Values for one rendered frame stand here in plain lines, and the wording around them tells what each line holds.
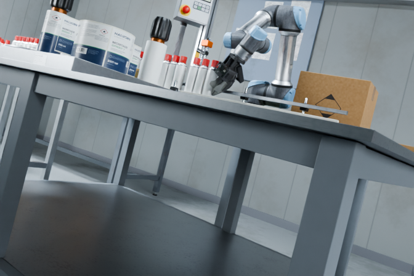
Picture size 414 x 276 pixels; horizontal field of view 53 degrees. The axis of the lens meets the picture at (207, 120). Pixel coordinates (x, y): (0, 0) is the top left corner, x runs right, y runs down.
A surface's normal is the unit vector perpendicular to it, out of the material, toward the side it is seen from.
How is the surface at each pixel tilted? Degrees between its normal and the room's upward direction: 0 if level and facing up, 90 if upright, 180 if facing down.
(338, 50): 90
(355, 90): 90
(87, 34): 90
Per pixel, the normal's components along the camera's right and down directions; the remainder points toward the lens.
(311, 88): -0.49, -0.14
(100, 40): 0.16, 0.02
